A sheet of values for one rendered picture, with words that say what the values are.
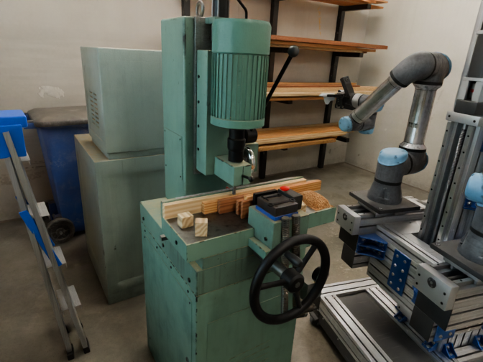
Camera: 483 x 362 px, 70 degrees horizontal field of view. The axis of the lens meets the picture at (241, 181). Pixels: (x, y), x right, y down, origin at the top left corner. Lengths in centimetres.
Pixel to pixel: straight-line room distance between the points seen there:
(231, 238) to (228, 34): 59
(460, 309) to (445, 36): 351
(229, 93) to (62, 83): 232
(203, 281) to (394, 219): 98
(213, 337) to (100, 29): 264
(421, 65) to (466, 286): 84
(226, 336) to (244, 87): 83
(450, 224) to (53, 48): 289
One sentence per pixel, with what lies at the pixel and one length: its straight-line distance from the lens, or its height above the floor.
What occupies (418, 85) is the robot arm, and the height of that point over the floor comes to 133.
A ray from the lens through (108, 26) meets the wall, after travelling 328.
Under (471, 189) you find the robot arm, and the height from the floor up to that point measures 112.
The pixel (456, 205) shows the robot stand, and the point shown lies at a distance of 154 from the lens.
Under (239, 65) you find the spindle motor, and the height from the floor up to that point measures 138.
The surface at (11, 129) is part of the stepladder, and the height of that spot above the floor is 112.
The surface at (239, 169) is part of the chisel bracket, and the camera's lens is 112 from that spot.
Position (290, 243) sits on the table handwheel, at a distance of 94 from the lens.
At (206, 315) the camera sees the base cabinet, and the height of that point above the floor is 62.
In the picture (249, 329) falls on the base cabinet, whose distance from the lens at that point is 134.
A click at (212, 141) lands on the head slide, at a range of 120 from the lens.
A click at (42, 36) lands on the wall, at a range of 320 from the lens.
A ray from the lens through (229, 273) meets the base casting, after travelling 113.
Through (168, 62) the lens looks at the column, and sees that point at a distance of 136.
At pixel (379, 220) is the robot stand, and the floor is 75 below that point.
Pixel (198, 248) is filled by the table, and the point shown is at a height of 88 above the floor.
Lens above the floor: 141
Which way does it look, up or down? 20 degrees down
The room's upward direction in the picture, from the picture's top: 3 degrees clockwise
